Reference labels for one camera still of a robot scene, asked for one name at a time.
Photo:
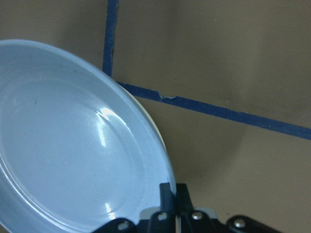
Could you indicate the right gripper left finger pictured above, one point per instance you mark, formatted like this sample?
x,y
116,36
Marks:
x,y
162,221

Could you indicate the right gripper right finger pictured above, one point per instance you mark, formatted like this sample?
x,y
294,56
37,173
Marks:
x,y
198,221

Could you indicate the blue plate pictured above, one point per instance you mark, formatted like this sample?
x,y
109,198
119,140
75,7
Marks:
x,y
76,149

